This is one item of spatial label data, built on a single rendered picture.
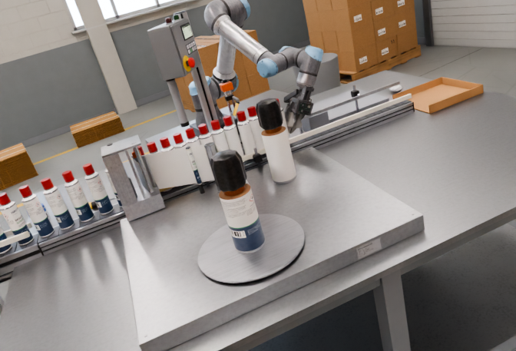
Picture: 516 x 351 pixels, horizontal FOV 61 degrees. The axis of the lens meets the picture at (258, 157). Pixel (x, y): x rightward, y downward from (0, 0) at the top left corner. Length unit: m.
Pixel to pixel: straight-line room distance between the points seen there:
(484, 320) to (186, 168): 1.24
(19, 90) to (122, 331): 6.06
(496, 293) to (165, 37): 1.60
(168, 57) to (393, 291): 1.09
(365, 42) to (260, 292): 4.71
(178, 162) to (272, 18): 6.72
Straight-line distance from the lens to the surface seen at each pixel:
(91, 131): 6.16
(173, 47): 1.66
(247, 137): 1.77
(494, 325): 1.91
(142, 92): 7.35
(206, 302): 1.15
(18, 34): 7.08
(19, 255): 1.82
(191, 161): 1.60
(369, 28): 5.63
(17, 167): 5.69
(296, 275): 1.15
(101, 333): 1.30
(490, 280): 2.09
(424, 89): 2.37
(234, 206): 1.15
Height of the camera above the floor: 1.59
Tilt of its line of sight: 23 degrees down
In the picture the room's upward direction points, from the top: 15 degrees counter-clockwise
